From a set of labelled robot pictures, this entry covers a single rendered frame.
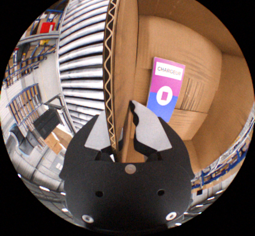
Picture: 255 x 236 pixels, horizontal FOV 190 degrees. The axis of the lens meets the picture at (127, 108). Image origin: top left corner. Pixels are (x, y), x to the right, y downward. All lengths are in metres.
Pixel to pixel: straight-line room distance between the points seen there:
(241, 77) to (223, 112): 0.13
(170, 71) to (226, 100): 0.21
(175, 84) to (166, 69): 0.04
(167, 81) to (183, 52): 0.09
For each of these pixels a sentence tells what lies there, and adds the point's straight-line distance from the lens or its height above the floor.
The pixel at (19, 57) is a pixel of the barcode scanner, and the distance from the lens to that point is 0.65.
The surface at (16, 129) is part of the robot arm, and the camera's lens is 0.98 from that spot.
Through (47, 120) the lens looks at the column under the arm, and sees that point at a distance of 0.97.
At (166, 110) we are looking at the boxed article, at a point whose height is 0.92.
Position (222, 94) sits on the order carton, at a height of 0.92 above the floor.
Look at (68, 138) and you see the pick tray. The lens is 1.13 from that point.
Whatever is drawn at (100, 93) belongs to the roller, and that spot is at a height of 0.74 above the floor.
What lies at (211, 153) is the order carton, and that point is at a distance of 0.33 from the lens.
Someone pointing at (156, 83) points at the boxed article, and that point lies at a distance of 0.18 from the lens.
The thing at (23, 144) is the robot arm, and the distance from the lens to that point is 0.99.
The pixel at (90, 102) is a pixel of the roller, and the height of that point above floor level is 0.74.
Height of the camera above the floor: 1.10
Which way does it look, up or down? 56 degrees down
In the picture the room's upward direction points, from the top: 157 degrees counter-clockwise
